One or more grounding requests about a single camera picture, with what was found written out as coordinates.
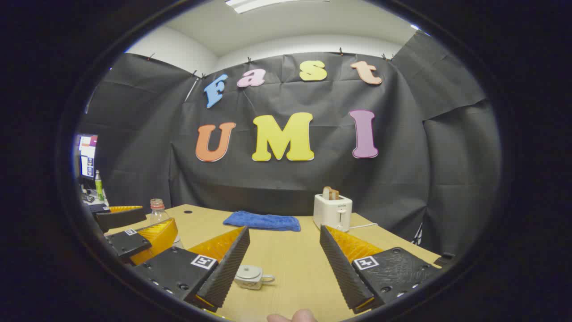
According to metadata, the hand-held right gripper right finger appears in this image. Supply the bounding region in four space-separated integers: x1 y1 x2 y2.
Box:
319 225 442 315

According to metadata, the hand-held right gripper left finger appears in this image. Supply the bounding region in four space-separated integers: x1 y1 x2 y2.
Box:
131 226 251 314

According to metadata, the white ceramic teacup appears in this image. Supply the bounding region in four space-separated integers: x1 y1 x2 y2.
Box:
234 265 276 291

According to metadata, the clear plastic water bottle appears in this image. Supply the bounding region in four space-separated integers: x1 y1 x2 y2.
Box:
149 199 184 249

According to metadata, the white side table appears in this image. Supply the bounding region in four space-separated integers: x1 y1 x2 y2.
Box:
82 190 110 211

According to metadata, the white toaster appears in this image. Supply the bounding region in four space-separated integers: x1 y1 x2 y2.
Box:
313 194 353 233

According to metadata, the blue towel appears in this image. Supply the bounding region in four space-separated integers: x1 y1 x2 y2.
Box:
223 211 302 232

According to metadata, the computer monitor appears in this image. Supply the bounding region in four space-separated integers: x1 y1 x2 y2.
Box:
76 133 98 180

